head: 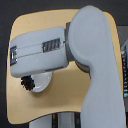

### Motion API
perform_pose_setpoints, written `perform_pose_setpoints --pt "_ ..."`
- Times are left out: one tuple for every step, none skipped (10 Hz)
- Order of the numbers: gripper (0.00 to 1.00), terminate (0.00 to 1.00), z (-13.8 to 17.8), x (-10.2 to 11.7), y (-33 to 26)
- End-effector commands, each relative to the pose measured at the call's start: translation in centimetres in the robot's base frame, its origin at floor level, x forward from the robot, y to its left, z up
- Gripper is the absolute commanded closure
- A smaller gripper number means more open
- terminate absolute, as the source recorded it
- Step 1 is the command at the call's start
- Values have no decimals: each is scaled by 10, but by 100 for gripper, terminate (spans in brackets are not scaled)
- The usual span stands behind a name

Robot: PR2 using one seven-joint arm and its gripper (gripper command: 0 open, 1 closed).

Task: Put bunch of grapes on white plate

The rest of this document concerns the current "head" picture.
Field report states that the dark purple grape bunch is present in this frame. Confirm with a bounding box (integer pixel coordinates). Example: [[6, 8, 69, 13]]
[[21, 76, 35, 91]]

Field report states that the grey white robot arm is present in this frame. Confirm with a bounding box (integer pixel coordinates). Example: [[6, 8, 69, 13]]
[[10, 6, 126, 128]]

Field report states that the white round plate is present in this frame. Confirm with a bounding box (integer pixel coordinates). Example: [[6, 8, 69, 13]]
[[32, 72, 52, 93]]

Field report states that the black cable chain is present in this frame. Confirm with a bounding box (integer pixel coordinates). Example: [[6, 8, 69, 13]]
[[121, 41, 128, 99]]

